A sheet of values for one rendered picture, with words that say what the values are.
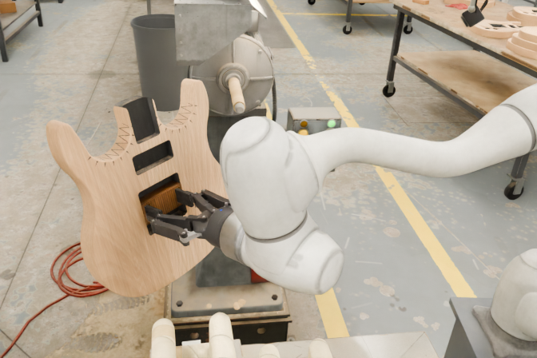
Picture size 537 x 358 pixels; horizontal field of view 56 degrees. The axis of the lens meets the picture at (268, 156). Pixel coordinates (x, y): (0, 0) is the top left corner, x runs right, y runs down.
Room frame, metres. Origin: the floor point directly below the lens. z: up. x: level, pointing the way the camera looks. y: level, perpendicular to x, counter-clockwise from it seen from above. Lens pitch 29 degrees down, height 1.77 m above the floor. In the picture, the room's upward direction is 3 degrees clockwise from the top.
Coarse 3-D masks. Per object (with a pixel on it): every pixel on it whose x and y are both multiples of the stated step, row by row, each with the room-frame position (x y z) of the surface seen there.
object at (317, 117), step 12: (288, 108) 1.54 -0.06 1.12; (300, 108) 1.54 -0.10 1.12; (312, 108) 1.55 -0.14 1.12; (324, 108) 1.55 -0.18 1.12; (288, 120) 1.51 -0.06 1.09; (300, 120) 1.46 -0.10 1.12; (312, 120) 1.46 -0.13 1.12; (324, 120) 1.47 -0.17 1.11; (336, 120) 1.48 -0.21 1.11; (312, 132) 1.46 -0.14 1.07
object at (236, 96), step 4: (232, 80) 1.38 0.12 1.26; (236, 80) 1.38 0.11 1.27; (232, 84) 1.35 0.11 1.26; (236, 84) 1.34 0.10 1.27; (232, 88) 1.32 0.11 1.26; (236, 88) 1.31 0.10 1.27; (240, 88) 1.33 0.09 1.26; (232, 92) 1.30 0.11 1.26; (236, 92) 1.28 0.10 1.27; (240, 92) 1.29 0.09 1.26; (232, 96) 1.28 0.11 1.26; (236, 96) 1.26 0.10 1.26; (240, 96) 1.26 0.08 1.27; (232, 100) 1.26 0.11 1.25; (236, 100) 1.23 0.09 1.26; (240, 100) 1.23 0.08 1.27; (236, 104) 1.22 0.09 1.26; (244, 104) 1.22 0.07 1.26
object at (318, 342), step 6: (312, 342) 0.57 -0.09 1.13; (318, 342) 0.57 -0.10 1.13; (324, 342) 0.57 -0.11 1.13; (312, 348) 0.56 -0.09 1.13; (318, 348) 0.56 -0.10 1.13; (324, 348) 0.56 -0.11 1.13; (312, 354) 0.55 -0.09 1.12; (318, 354) 0.55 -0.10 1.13; (324, 354) 0.55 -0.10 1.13; (330, 354) 0.55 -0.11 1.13
